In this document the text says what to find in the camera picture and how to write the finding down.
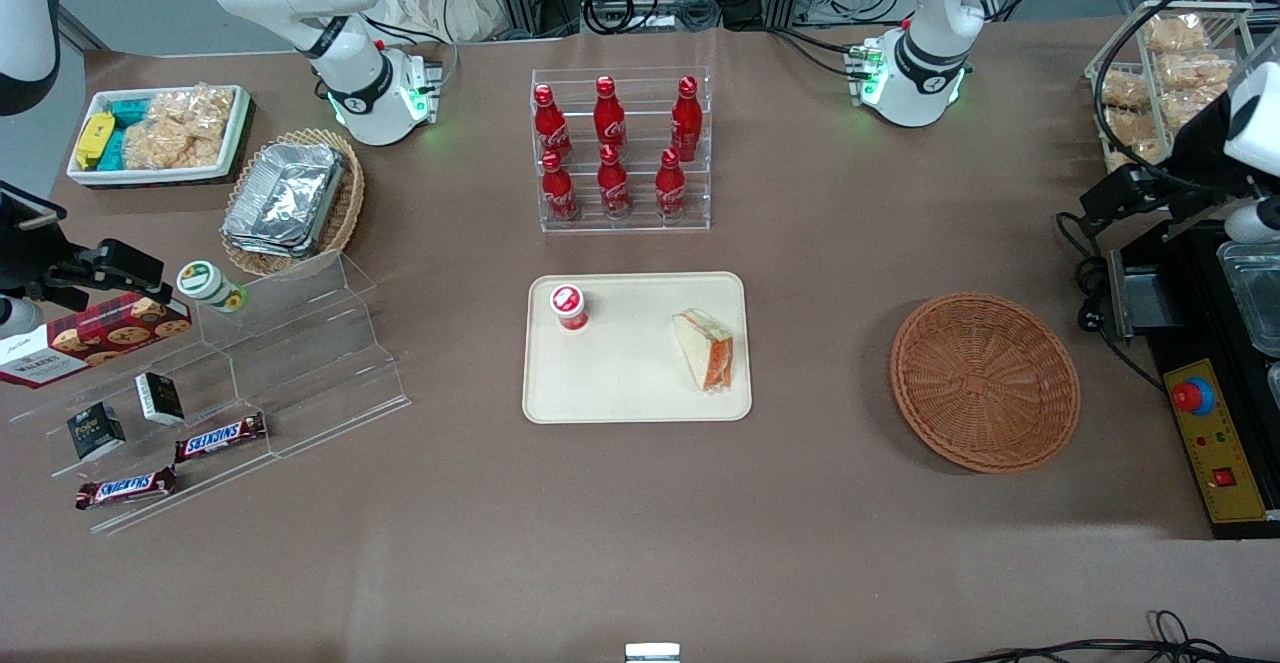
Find black arm base cable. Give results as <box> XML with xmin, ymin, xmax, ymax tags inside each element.
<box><xmin>765</xmin><ymin>26</ymin><xmax>871</xmax><ymax>79</ymax></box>
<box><xmin>362</xmin><ymin>15</ymin><xmax>461</xmax><ymax>94</ymax></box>

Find black loose cables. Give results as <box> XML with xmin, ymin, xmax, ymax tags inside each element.
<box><xmin>945</xmin><ymin>610</ymin><xmax>1280</xmax><ymax>663</ymax></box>

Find white rectangular bin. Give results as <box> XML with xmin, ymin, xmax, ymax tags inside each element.
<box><xmin>66</xmin><ymin>84</ymin><xmax>253</xmax><ymax>189</ymax></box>

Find green lidded white jar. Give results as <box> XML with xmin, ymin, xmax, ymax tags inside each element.
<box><xmin>176</xmin><ymin>260</ymin><xmax>247</xmax><ymax>315</ymax></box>

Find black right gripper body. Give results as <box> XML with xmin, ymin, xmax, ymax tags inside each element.
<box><xmin>0</xmin><ymin>181</ymin><xmax>101</xmax><ymax>296</ymax></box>

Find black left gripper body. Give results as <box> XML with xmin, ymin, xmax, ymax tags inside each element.
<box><xmin>1160</xmin><ymin>93</ymin><xmax>1251</xmax><ymax>219</ymax></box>

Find grey metal appliance plate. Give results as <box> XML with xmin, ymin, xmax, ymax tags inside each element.
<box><xmin>1108</xmin><ymin>248</ymin><xmax>1183</xmax><ymax>341</ymax></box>

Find Snickers chocolate bar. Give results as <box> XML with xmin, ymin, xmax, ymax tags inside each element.
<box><xmin>75</xmin><ymin>466</ymin><xmax>178</xmax><ymax>511</ymax></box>
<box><xmin>175</xmin><ymin>413</ymin><xmax>268</xmax><ymax>464</ymax></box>

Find coiled black cables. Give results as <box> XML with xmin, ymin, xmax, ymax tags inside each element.
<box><xmin>580</xmin><ymin>0</ymin><xmax>723</xmax><ymax>34</ymax></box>

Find bagged rice cracker snack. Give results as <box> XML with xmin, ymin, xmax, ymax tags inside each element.
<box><xmin>1095</xmin><ymin>68</ymin><xmax>1151</xmax><ymax>111</ymax></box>
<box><xmin>1165</xmin><ymin>90</ymin><xmax>1217</xmax><ymax>130</ymax></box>
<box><xmin>1097</xmin><ymin>108</ymin><xmax>1151</xmax><ymax>147</ymax></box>
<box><xmin>1142</xmin><ymin>11</ymin><xmax>1208</xmax><ymax>54</ymax></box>
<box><xmin>1158</xmin><ymin>51</ymin><xmax>1241</xmax><ymax>94</ymax></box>
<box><xmin>1105</xmin><ymin>140</ymin><xmax>1171</xmax><ymax>176</ymax></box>

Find light wicker basket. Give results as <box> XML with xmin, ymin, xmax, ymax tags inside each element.
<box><xmin>219</xmin><ymin>127</ymin><xmax>366</xmax><ymax>279</ymax></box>

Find brown wicker basket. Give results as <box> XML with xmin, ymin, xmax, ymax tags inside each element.
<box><xmin>889</xmin><ymin>290</ymin><xmax>1082</xmax><ymax>475</ymax></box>

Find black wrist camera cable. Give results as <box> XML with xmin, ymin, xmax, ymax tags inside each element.
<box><xmin>1095</xmin><ymin>0</ymin><xmax>1280</xmax><ymax>176</ymax></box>

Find foil food container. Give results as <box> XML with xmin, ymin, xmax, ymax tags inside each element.
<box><xmin>222</xmin><ymin>141</ymin><xmax>346</xmax><ymax>249</ymax></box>
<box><xmin>222</xmin><ymin>228</ymin><xmax>331</xmax><ymax>262</ymax></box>

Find triangular sandwich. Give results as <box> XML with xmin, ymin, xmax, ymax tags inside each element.
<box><xmin>672</xmin><ymin>308</ymin><xmax>736</xmax><ymax>392</ymax></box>

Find beige plastic tray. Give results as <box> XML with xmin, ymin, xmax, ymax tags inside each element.
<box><xmin>522</xmin><ymin>272</ymin><xmax>753</xmax><ymax>425</ymax></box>

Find white wire rack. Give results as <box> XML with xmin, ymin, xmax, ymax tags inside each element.
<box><xmin>1084</xmin><ymin>0</ymin><xmax>1261</xmax><ymax>212</ymax></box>

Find small black box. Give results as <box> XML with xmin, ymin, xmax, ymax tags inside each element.
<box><xmin>135</xmin><ymin>371</ymin><xmax>186</xmax><ymax>426</ymax></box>
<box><xmin>67</xmin><ymin>403</ymin><xmax>127</xmax><ymax>462</ymax></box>

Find black countertop appliance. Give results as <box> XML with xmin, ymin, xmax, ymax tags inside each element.
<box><xmin>1108</xmin><ymin>213</ymin><xmax>1280</xmax><ymax>541</ymax></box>

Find red yogurt cup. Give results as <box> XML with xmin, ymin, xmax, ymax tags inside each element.
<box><xmin>549</xmin><ymin>284</ymin><xmax>590</xmax><ymax>333</ymax></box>

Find yellow snack pack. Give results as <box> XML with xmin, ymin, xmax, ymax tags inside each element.
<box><xmin>75</xmin><ymin>111</ymin><xmax>117</xmax><ymax>171</ymax></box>

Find clear bag of crackers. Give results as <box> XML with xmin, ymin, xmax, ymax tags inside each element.
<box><xmin>150</xmin><ymin>86</ymin><xmax>239</xmax><ymax>139</ymax></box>
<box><xmin>122</xmin><ymin>118</ymin><xmax>226</xmax><ymax>170</ymax></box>

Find steel appliance pan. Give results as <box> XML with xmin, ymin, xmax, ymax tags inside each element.
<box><xmin>1217</xmin><ymin>241</ymin><xmax>1280</xmax><ymax>359</ymax></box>

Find clear acrylic bottle rack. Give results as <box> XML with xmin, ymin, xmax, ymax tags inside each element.
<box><xmin>530</xmin><ymin>67</ymin><xmax>713</xmax><ymax>235</ymax></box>

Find red cola bottle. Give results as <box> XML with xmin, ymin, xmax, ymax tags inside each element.
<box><xmin>594</xmin><ymin>76</ymin><xmax>627</xmax><ymax>149</ymax></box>
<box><xmin>541</xmin><ymin>151</ymin><xmax>579</xmax><ymax>222</ymax></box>
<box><xmin>655</xmin><ymin>148</ymin><xmax>689</xmax><ymax>222</ymax></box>
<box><xmin>533</xmin><ymin>84</ymin><xmax>573</xmax><ymax>159</ymax></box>
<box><xmin>597</xmin><ymin>145</ymin><xmax>631</xmax><ymax>220</ymax></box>
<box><xmin>671</xmin><ymin>76</ymin><xmax>701</xmax><ymax>162</ymax></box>

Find clear acrylic stepped shelf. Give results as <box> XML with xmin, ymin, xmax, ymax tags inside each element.
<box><xmin>8</xmin><ymin>250</ymin><xmax>412</xmax><ymax>537</ymax></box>

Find black power cable with plug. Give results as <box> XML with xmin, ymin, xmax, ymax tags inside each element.
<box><xmin>1055</xmin><ymin>211</ymin><xmax>1166</xmax><ymax>391</ymax></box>

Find red tartan cookie box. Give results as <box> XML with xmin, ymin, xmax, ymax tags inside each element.
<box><xmin>0</xmin><ymin>292</ymin><xmax>193</xmax><ymax>390</ymax></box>

